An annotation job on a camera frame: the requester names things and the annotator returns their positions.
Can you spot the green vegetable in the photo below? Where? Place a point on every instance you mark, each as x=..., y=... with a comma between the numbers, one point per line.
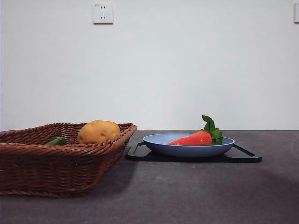
x=56, y=141

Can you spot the black rectangular tray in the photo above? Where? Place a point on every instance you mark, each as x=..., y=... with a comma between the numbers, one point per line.
x=243, y=157

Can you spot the yellow-brown potato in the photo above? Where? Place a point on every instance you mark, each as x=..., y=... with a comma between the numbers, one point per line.
x=98, y=133

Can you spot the blue round plate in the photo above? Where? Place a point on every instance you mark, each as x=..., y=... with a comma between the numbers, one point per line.
x=187, y=150

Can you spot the orange carrot with green leaves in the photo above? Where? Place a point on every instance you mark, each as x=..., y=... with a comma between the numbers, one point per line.
x=194, y=140

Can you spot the white wall plate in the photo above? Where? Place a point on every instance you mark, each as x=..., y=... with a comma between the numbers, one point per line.
x=296, y=14

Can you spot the white wall socket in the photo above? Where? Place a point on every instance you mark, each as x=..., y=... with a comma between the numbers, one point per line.
x=103, y=18

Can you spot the brown wicker basket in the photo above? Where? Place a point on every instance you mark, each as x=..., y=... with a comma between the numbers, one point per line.
x=58, y=168

